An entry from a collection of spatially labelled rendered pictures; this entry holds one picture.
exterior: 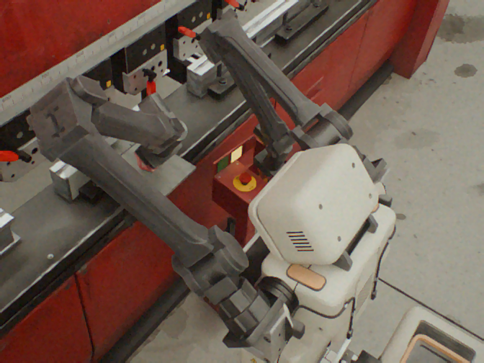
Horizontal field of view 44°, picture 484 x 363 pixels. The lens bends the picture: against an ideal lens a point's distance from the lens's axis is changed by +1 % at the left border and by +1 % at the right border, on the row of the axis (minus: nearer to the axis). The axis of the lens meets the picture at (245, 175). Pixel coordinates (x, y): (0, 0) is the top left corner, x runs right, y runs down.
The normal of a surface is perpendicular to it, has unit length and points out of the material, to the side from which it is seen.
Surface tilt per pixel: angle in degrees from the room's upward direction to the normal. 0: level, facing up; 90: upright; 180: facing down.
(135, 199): 74
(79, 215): 0
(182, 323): 0
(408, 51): 90
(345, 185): 48
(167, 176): 0
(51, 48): 90
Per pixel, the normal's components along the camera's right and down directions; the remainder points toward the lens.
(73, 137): 0.18, 0.53
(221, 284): -0.05, 0.27
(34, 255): 0.07, -0.66
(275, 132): 0.48, 0.41
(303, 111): -0.03, -0.23
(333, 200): 0.66, -0.11
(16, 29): 0.81, 0.48
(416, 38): -0.58, 0.57
